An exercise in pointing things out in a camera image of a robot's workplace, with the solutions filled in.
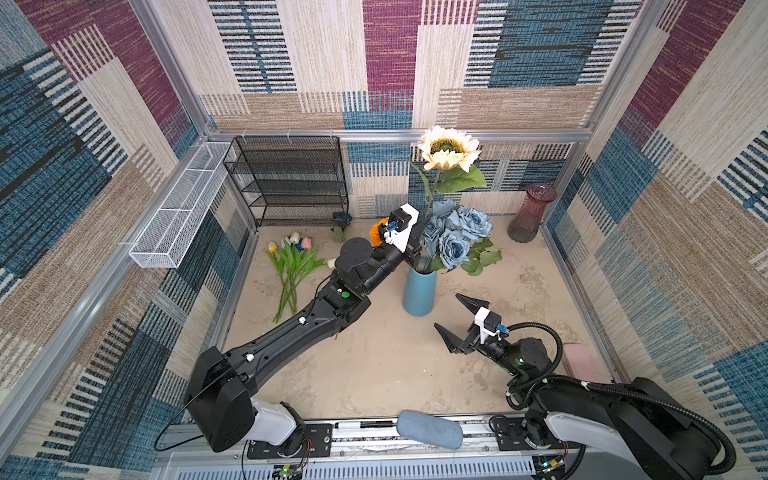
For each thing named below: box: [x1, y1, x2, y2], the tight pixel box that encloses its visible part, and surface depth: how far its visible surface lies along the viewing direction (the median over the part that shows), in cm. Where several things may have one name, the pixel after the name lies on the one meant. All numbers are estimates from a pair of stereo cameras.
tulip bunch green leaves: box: [266, 231, 328, 323], surface depth 109 cm
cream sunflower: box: [412, 125, 487, 219], surface depth 49 cm
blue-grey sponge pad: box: [396, 410, 463, 450], surface depth 74 cm
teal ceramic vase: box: [403, 268, 437, 317], surface depth 89 cm
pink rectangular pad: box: [563, 343, 612, 384], surface depth 85 cm
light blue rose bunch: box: [423, 199, 503, 276], surface depth 69 cm
